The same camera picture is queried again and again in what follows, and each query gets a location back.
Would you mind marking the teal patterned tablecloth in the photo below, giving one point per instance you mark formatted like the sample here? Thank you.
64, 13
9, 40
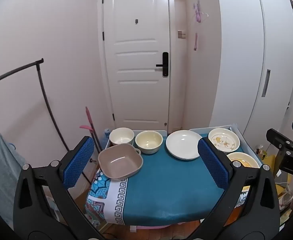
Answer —
171, 185

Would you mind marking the black clothes rack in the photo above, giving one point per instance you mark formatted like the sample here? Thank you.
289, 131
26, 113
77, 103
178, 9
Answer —
39, 73

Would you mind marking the cream round bowl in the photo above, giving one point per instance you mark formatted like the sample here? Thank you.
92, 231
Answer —
149, 142

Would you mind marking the wall light switch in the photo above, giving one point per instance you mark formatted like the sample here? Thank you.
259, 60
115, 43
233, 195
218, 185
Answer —
181, 34

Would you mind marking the pink square plastic basin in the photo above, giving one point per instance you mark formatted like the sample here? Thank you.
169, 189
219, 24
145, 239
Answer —
119, 160

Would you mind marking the cartoon print plate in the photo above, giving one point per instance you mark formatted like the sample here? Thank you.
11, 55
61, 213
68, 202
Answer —
222, 140

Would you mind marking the yellow rimmed plate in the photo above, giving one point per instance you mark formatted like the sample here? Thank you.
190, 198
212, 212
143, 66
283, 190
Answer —
244, 158

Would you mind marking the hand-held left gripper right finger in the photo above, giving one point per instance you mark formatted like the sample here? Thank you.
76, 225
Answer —
212, 165

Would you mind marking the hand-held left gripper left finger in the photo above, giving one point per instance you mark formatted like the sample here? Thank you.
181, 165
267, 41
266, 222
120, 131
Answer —
79, 162

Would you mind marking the grey cloth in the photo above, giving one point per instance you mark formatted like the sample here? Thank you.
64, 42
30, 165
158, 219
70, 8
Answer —
1, 167

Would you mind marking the pink mop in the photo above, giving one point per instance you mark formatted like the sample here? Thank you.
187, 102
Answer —
89, 120

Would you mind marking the yellow bag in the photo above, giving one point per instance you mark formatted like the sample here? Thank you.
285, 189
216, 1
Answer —
270, 160

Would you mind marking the white panelled door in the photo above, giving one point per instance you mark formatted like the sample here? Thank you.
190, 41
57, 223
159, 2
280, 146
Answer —
136, 55

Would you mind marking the purple wall decoration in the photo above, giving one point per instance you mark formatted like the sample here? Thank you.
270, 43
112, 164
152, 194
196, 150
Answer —
197, 7

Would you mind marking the plain white plate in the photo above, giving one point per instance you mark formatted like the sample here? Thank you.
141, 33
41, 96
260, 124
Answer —
181, 143

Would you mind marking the white wardrobe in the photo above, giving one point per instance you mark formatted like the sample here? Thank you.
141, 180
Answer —
236, 55

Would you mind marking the white round bowl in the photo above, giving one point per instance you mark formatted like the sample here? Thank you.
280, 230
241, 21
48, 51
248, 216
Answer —
121, 136

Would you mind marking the pink hanging strip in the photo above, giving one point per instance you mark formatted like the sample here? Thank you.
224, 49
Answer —
196, 42

